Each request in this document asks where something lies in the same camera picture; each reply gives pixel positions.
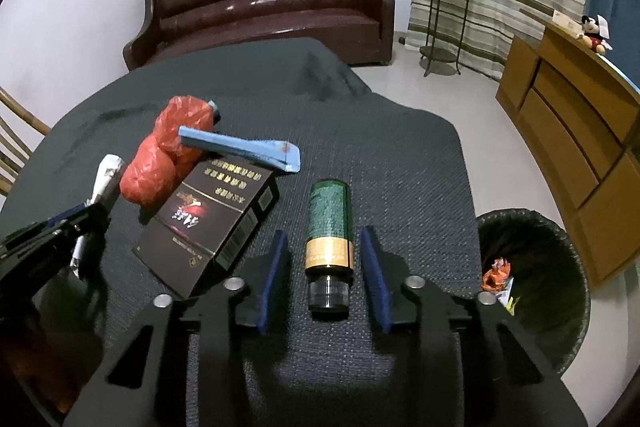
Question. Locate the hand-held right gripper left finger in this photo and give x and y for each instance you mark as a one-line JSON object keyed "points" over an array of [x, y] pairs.
{"points": [[272, 277]]}

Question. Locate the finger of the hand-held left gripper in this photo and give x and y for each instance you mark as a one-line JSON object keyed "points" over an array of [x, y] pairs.
{"points": [[92, 222], [60, 221]]}

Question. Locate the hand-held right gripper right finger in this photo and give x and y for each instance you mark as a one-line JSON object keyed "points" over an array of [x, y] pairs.
{"points": [[374, 277]]}

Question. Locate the white paper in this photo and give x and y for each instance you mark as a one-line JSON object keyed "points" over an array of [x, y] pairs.
{"points": [[107, 177]]}

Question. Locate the green bottle with gold band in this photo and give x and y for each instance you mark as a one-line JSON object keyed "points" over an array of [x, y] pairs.
{"points": [[327, 227]]}

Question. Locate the red plastic bag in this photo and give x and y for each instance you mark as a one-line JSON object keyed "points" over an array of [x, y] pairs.
{"points": [[150, 167]]}

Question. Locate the black carton box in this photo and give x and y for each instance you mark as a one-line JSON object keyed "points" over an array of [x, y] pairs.
{"points": [[210, 222]]}

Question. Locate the orange plastic wrapper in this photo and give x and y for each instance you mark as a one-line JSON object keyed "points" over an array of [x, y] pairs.
{"points": [[495, 277]]}

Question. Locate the blue paper box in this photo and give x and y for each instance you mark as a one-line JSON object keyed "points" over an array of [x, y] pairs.
{"points": [[240, 148]]}

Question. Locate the bin with black liner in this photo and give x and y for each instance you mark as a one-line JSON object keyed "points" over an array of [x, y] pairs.
{"points": [[545, 257]]}

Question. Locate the wooden chair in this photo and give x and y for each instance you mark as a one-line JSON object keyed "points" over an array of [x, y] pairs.
{"points": [[15, 142]]}

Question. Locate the black metal plant stand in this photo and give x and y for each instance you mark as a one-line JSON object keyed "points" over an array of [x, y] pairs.
{"points": [[440, 54]]}

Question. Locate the wooden cabinet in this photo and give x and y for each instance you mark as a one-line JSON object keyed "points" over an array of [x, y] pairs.
{"points": [[565, 117]]}

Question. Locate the brown leather sofa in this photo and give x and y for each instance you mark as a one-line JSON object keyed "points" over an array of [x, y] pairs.
{"points": [[260, 7]]}

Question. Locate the white tissue box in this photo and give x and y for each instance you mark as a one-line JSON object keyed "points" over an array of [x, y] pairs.
{"points": [[566, 22]]}

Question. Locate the mouse plush toy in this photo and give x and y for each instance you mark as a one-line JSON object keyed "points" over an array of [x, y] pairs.
{"points": [[594, 38]]}

